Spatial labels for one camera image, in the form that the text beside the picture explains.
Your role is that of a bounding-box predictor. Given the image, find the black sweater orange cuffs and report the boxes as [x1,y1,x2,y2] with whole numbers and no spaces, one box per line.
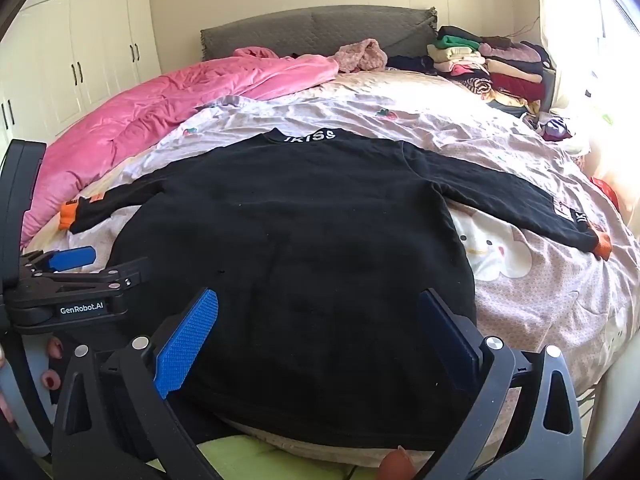
[60,129,611,451]

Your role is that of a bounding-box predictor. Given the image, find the stack of folded clothes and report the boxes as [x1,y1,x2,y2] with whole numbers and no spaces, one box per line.
[426,26,555,117]

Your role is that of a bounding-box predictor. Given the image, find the left hand red nails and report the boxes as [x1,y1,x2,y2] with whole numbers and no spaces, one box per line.
[0,335,65,426]

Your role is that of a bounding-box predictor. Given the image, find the right hand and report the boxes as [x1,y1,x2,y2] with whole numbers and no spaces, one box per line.
[375,446,416,480]

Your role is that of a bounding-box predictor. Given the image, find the pink quilted comforter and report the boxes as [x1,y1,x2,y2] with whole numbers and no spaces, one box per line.
[21,47,338,246]

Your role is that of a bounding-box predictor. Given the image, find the lilac patterned bed sheet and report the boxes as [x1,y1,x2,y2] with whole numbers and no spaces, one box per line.
[22,66,640,466]

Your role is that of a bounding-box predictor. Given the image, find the pink knitted garment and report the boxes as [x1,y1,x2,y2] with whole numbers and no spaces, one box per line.
[333,38,387,74]

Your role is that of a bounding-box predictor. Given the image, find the purple small garment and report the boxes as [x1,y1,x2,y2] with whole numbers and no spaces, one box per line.
[536,113,572,142]

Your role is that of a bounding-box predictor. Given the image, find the dark navy garment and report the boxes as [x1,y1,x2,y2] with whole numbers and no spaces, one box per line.
[386,55,437,75]

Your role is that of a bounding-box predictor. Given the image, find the grey quilted headboard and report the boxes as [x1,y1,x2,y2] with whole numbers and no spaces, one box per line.
[201,4,438,61]

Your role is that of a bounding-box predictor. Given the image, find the white window curtain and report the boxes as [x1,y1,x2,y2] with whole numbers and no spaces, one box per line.
[539,0,639,206]

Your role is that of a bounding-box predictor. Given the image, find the white wardrobe with black handles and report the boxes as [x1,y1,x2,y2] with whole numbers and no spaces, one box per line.
[1,0,160,146]

